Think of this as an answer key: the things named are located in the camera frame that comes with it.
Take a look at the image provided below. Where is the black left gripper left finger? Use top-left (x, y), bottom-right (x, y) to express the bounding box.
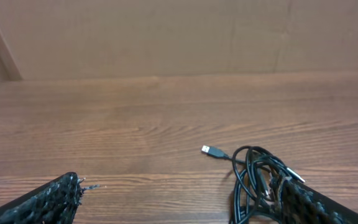
top-left (0, 172), bottom-right (100, 224)

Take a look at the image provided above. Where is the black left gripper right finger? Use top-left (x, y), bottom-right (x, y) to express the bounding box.
top-left (270, 177), bottom-right (358, 224)

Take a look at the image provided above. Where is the black USB-A cable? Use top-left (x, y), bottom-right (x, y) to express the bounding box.
top-left (201, 145), bottom-right (279, 224)

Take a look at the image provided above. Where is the black cable with silver plug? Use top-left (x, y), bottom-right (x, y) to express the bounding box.
top-left (228, 147), bottom-right (306, 224)

